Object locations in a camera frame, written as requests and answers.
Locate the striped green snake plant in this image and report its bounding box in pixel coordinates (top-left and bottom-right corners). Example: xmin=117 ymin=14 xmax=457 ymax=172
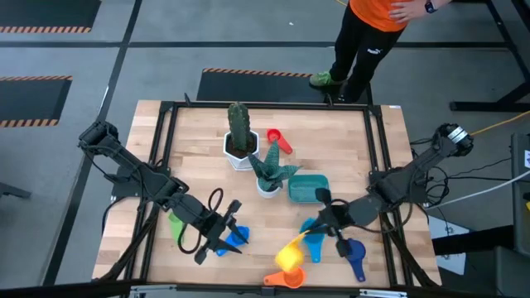
xmin=247 ymin=139 xmax=302 ymax=192

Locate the green measuring cup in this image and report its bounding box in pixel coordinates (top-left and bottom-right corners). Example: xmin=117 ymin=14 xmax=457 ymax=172
xmin=167 ymin=210 xmax=186 ymax=246

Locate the grey cabinet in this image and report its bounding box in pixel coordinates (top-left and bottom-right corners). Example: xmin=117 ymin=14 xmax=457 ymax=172
xmin=510 ymin=132 xmax=530 ymax=257

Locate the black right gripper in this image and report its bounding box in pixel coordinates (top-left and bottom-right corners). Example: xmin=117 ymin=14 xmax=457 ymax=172
xmin=306 ymin=187 xmax=354 ymax=258

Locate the yellow extension cord with plug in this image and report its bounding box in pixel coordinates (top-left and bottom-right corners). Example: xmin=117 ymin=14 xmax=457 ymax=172
xmin=470 ymin=109 xmax=530 ymax=137

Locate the navy purple measuring cup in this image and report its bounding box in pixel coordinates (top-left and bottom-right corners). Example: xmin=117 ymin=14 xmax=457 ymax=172
xmin=342 ymin=238 xmax=368 ymax=283

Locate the black metal table frame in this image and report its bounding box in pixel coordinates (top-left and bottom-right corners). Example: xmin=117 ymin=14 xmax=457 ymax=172
xmin=93 ymin=93 xmax=443 ymax=291

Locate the yellow measuring cup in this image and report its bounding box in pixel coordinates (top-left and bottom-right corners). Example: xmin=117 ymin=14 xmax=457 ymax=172
xmin=274 ymin=230 xmax=311 ymax=274

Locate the white cable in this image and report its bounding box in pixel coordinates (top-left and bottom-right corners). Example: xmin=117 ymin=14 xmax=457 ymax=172
xmin=430 ymin=169 xmax=530 ymax=210

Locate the grey metal foot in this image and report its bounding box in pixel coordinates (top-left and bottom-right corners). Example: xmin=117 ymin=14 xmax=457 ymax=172
xmin=0 ymin=181 xmax=32 ymax=202

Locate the orange measuring cup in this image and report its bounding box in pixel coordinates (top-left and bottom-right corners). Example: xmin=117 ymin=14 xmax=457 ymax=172
xmin=263 ymin=267 xmax=307 ymax=290

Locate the white hexagonal plant pot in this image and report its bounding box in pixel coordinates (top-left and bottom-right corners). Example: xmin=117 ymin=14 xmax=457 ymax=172
xmin=222 ymin=130 xmax=260 ymax=172

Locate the black stand foot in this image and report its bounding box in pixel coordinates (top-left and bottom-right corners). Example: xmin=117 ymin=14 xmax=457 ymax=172
xmin=450 ymin=80 xmax=530 ymax=113

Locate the teal plastic basket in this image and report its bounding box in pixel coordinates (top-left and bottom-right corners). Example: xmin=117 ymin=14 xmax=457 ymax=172
xmin=287 ymin=174 xmax=330 ymax=204

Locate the black hazard-striped floor mat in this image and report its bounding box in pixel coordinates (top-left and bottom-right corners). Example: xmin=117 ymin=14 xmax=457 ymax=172
xmin=195 ymin=67 xmax=373 ymax=105
xmin=0 ymin=75 xmax=74 ymax=128
xmin=0 ymin=0 xmax=103 ymax=34

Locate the white round plant pot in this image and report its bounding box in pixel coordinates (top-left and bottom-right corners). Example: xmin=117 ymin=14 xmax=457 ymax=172
xmin=255 ymin=177 xmax=282 ymax=199

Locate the green column cactus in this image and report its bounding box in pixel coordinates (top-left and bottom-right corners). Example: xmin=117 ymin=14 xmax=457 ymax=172
xmin=227 ymin=101 xmax=253 ymax=153

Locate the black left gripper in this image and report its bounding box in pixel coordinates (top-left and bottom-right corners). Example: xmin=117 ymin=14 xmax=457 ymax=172
xmin=194 ymin=199 xmax=250 ymax=267

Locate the light blue measuring cup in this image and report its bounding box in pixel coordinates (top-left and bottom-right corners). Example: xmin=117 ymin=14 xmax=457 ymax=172
xmin=298 ymin=218 xmax=328 ymax=265

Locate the person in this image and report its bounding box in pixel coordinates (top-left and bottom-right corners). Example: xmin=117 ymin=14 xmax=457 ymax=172
xmin=308 ymin=0 xmax=453 ymax=104

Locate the red measuring cup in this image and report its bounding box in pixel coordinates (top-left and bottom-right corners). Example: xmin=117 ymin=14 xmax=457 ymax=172
xmin=266 ymin=128 xmax=294 ymax=155

